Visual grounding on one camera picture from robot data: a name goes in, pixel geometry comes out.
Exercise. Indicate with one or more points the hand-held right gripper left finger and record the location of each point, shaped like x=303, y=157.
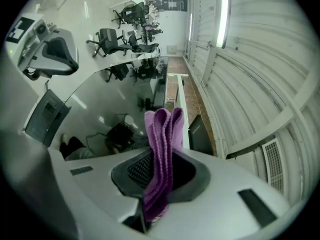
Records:
x=95, y=184

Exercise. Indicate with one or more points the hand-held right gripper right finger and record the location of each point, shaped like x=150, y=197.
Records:
x=220, y=209

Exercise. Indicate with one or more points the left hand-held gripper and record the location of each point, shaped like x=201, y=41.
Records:
x=23, y=37

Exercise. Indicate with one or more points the purple cloth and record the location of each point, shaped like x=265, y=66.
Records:
x=162, y=144

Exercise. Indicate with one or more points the black office chair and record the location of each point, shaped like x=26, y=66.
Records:
x=140, y=45
x=133, y=12
x=107, y=40

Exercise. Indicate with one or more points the dark grey panel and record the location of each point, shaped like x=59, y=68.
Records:
x=47, y=116

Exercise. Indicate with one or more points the white air vent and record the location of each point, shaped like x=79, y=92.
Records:
x=273, y=164

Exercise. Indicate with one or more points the black monitor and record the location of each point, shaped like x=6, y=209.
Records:
x=200, y=136

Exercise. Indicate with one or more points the white partition board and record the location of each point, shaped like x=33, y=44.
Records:
x=182, y=104

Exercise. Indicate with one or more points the long ceiling light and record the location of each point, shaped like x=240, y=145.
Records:
x=223, y=14
x=191, y=26

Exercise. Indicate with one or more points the white wall socket plate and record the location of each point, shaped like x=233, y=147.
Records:
x=171, y=49

